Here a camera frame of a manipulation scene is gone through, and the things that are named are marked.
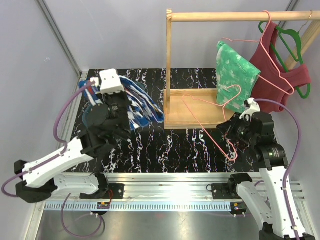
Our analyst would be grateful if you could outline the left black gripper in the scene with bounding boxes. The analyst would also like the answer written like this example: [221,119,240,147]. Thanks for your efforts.
[94,85,132,137]

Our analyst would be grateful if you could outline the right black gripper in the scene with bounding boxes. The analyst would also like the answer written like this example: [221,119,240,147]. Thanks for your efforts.
[217,112,258,146]

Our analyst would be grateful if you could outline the blue patterned trousers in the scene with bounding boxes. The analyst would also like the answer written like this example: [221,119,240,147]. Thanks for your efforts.
[82,76,165,131]

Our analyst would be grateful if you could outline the pink wire hanger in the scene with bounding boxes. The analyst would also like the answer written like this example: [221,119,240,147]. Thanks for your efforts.
[181,84,242,161]
[222,10,295,96]

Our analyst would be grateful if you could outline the green white trousers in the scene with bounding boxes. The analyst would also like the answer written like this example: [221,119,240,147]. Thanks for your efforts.
[216,41,261,113]

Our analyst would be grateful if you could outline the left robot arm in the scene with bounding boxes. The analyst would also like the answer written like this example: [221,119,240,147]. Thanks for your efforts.
[14,92,131,203]

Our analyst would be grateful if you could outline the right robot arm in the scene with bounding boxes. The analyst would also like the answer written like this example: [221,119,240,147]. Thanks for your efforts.
[216,112,315,240]

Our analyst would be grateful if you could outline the green plastic hanger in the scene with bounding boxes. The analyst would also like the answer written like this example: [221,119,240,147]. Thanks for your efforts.
[258,20,312,99]

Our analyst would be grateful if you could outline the teal plastic basket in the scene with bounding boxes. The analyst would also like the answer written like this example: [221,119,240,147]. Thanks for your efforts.
[82,79,148,128]

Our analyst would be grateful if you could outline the wooden clothes rack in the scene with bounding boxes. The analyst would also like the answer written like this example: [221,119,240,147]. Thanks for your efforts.
[164,8,320,129]

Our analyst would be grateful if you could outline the maroon tank top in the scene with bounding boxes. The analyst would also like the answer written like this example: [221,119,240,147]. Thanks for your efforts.
[250,22,312,106]

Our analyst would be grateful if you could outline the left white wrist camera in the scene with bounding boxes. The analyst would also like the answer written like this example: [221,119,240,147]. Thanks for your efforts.
[90,68,125,95]

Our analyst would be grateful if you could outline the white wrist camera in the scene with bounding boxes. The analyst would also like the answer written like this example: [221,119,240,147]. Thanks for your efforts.
[90,68,125,95]
[239,98,261,122]

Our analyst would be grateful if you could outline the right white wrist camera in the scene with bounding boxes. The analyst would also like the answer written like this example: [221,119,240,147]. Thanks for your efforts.
[239,98,261,122]

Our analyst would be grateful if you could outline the aluminium corner post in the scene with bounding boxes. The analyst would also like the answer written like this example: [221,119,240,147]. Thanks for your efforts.
[34,0,89,116]

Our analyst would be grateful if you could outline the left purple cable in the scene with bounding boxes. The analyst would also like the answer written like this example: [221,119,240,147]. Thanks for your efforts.
[1,80,103,237]

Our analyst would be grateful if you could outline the purple cable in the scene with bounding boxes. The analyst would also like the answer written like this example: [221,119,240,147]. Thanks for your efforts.
[1,80,103,237]
[254,98,301,240]

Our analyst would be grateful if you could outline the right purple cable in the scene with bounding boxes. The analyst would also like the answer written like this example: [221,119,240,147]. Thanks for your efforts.
[254,98,301,240]

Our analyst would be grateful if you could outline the aluminium mounting rail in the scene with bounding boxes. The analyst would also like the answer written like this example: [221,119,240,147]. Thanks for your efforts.
[32,171,308,213]

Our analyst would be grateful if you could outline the copper wire hanger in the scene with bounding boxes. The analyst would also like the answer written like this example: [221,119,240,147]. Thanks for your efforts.
[298,10,313,33]

